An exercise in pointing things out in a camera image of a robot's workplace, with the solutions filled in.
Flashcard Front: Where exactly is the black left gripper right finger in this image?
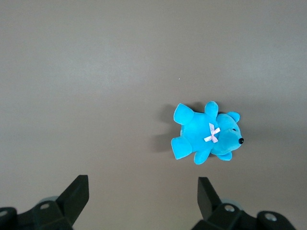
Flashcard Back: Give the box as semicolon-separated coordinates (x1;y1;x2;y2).
193;176;295;230

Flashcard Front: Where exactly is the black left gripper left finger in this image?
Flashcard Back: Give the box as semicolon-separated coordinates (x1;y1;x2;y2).
0;175;90;230

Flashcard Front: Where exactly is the blue plush teddy bear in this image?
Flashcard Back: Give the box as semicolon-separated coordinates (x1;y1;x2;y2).
170;101;245;166

